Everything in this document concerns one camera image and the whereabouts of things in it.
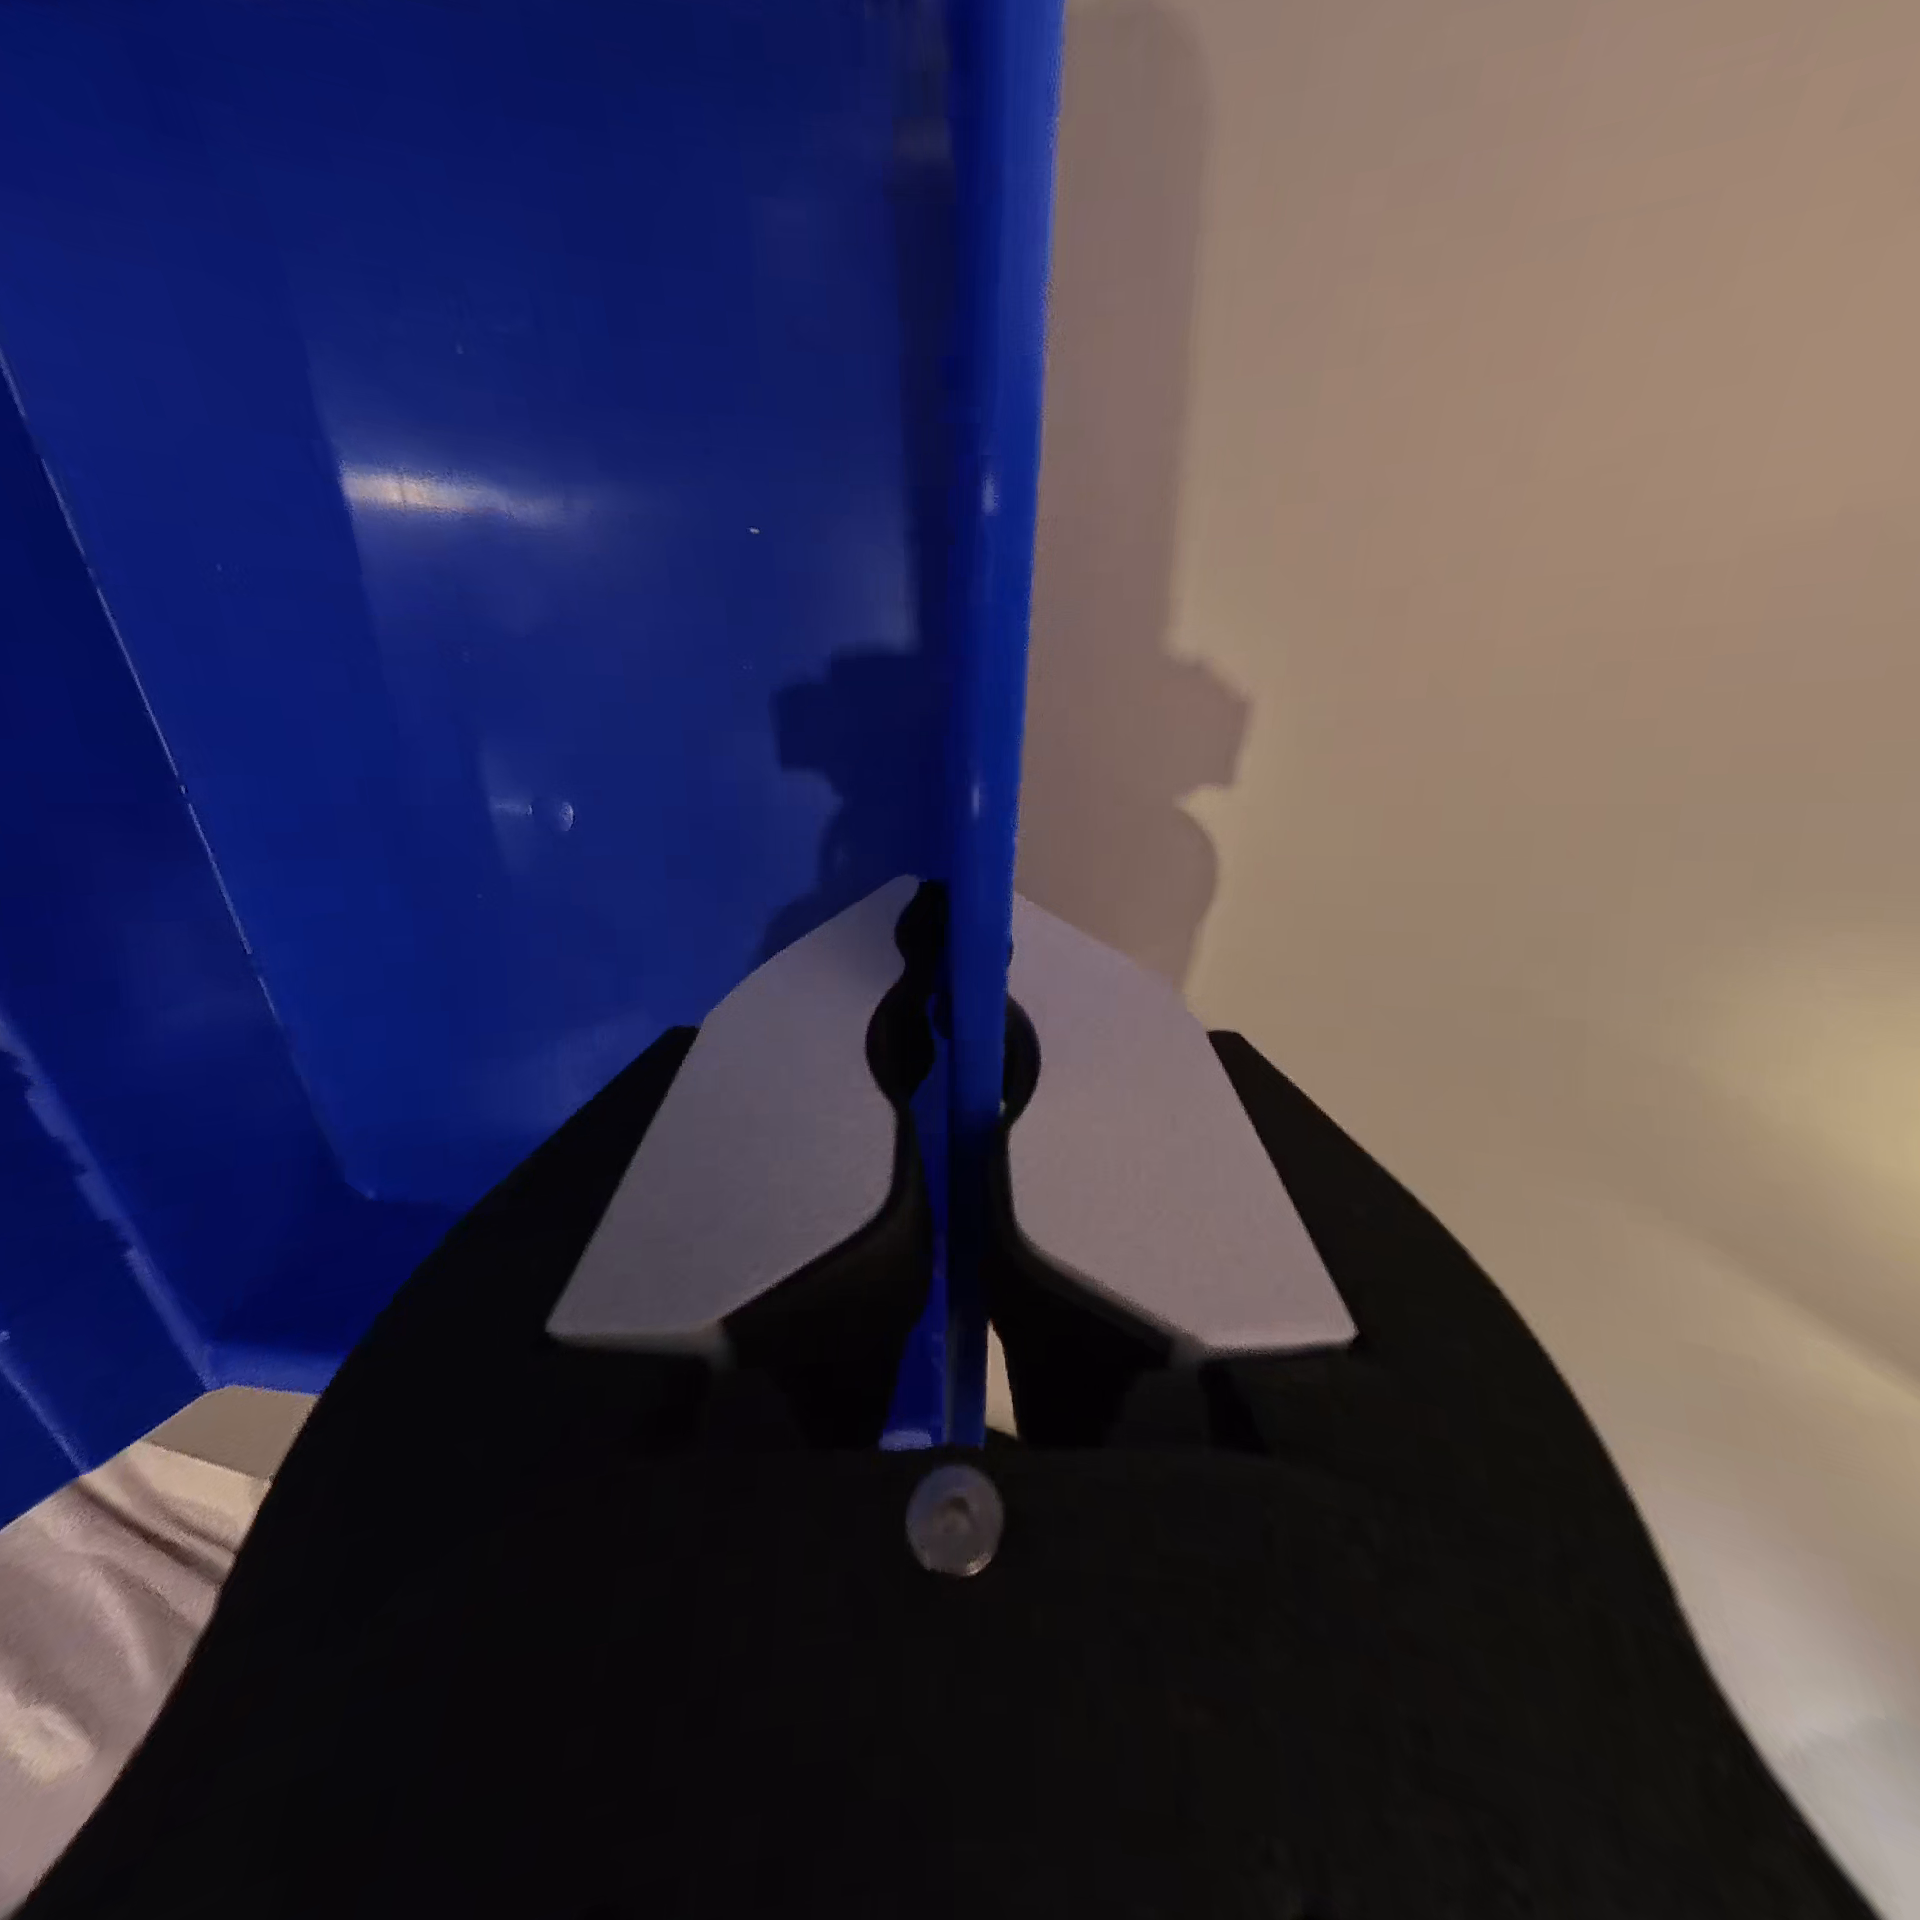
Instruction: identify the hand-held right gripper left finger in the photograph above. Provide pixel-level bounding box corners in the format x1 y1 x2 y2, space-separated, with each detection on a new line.
545 876 944 1370

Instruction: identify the blue plastic bin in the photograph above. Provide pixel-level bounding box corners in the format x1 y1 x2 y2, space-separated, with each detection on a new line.
0 0 1070 1531

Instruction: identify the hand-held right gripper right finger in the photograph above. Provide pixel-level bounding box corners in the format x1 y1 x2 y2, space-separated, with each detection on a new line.
1002 897 1362 1375

